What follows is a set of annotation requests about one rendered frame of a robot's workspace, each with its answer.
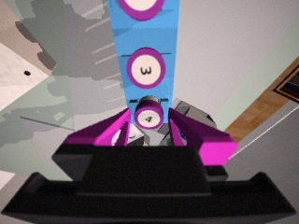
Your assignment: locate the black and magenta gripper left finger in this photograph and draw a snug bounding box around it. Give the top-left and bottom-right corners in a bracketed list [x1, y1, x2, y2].
[62, 107, 131, 146]

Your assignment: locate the blue tube rack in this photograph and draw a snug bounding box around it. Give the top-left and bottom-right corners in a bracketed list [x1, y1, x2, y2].
[107, 0, 179, 124]

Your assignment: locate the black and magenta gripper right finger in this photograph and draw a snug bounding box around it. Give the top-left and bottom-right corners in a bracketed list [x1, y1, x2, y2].
[167, 107, 237, 166]

